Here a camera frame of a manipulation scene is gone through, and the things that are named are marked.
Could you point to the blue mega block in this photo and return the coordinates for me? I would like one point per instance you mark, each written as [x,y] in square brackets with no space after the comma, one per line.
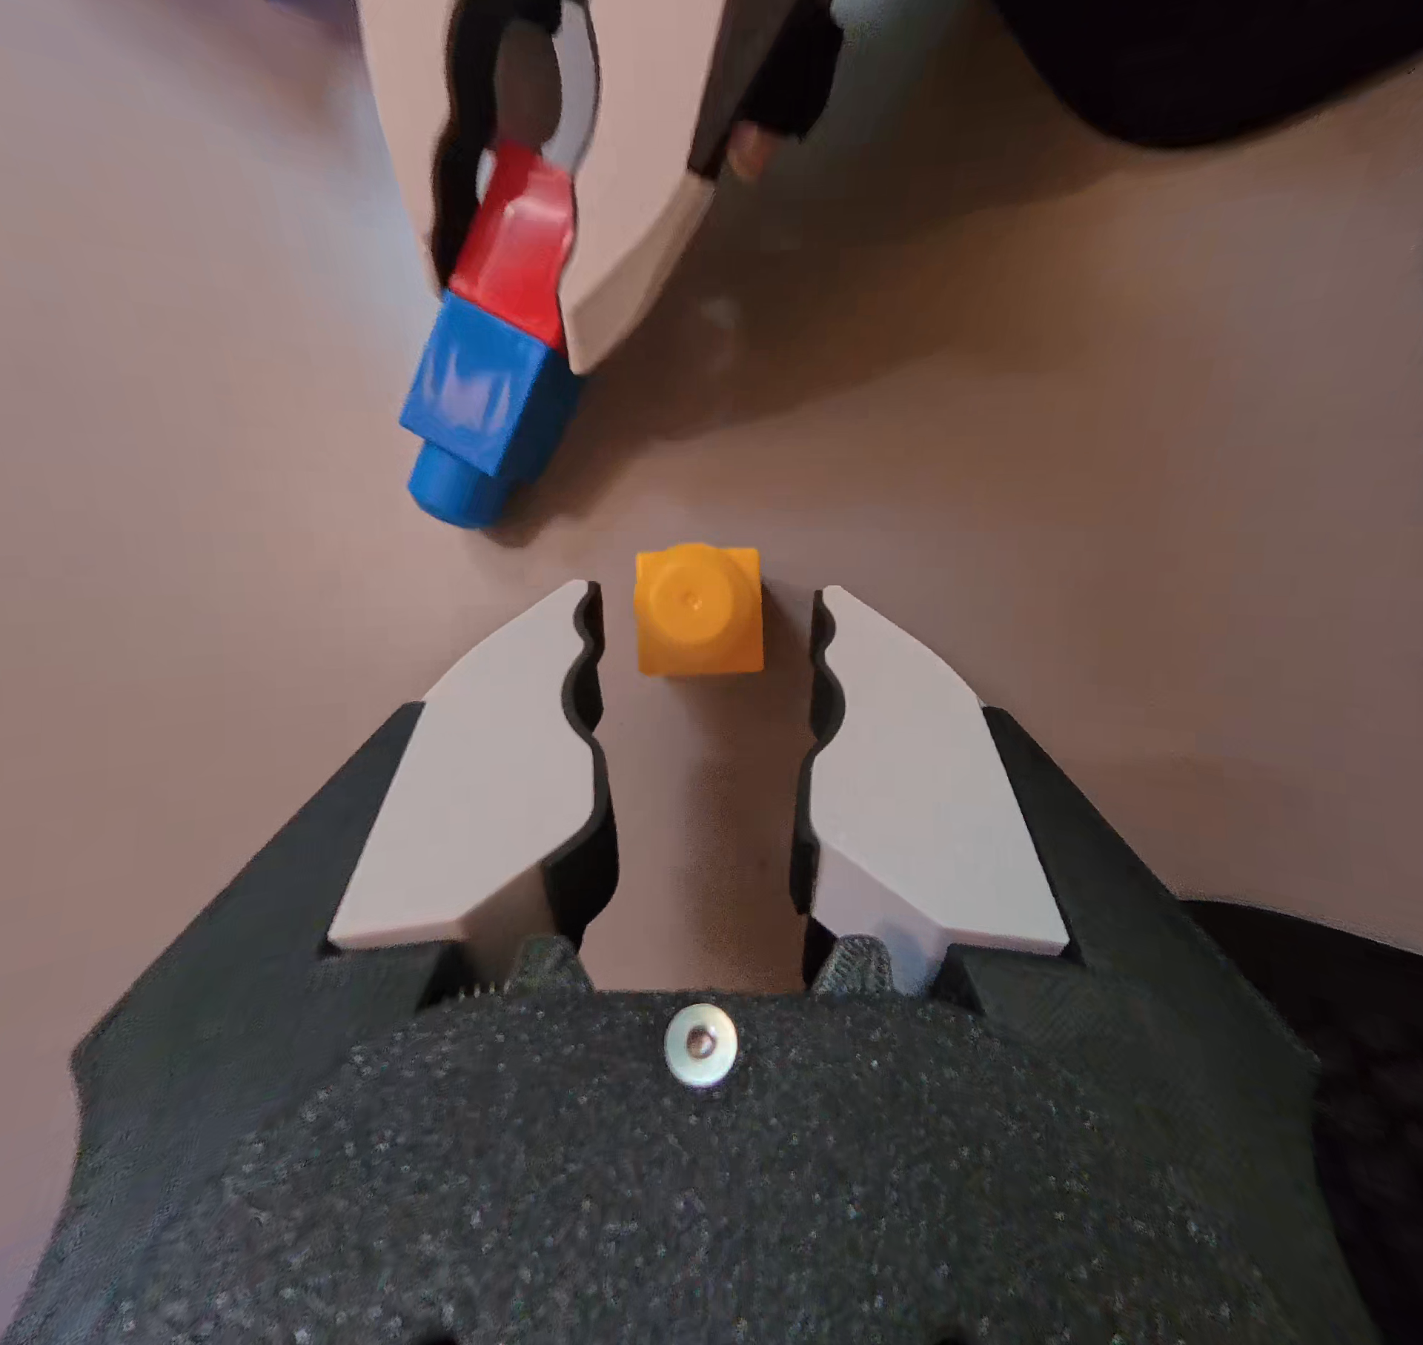
[476,401]

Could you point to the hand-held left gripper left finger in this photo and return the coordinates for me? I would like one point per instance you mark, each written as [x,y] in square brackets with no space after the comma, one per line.
[466,812]

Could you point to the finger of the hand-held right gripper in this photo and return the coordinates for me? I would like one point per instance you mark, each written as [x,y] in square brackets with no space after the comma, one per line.
[404,34]
[656,90]

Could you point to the orange mega block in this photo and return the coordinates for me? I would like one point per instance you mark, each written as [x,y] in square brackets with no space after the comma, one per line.
[695,612]

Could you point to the person's right hand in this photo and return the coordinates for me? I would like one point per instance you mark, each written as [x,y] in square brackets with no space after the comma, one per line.
[750,155]

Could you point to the red mega block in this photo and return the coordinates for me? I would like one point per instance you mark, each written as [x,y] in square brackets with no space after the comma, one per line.
[517,245]

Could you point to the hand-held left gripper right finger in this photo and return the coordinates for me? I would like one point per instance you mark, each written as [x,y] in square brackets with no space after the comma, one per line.
[933,812]

